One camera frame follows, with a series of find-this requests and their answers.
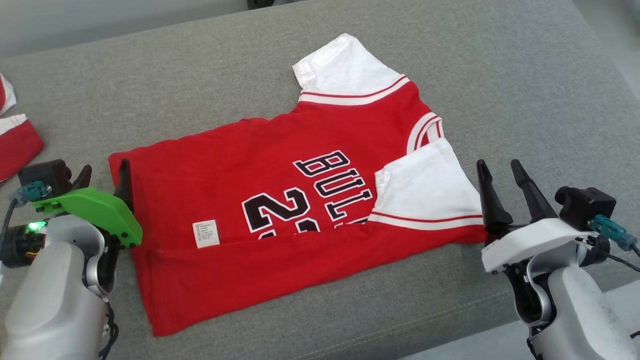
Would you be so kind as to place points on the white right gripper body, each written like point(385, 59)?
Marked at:
point(535, 240)

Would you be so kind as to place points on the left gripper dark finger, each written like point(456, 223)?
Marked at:
point(83, 179)
point(124, 185)

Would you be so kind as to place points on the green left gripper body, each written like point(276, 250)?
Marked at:
point(100, 210)

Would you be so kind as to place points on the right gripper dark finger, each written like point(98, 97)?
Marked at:
point(532, 197)
point(492, 205)

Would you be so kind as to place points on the red shorts with white band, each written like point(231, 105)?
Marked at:
point(20, 150)

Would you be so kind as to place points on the red white basketball jersey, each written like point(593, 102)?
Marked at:
point(225, 165)

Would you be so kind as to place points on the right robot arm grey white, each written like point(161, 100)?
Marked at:
point(580, 310)

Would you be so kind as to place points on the grey fabric sofa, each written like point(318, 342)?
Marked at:
point(150, 75)

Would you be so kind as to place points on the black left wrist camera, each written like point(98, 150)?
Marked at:
point(47, 175)

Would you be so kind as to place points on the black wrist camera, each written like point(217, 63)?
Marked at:
point(47, 175)
point(585, 205)

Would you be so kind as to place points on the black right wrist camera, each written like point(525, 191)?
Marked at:
point(585, 205)

